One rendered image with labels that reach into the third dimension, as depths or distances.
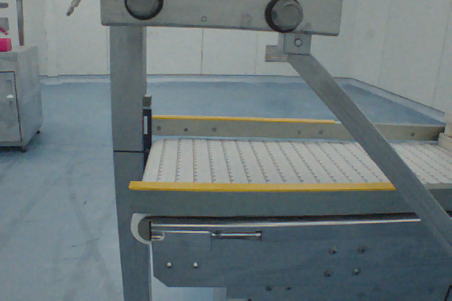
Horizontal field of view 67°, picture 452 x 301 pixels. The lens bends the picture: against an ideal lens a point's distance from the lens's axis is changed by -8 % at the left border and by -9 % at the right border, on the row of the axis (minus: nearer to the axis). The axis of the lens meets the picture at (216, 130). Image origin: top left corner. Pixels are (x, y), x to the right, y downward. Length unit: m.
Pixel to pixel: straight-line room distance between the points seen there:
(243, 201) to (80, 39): 5.22
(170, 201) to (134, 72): 0.31
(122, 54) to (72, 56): 4.95
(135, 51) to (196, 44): 4.93
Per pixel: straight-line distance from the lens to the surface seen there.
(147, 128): 0.68
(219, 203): 0.42
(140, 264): 0.84
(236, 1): 0.34
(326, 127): 0.71
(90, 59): 5.57
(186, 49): 5.57
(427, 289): 0.71
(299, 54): 0.39
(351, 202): 0.46
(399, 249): 0.54
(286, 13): 0.32
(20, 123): 2.92
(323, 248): 0.49
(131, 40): 0.66
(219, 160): 0.58
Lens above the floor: 1.06
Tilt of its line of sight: 18 degrees down
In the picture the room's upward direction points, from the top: 3 degrees clockwise
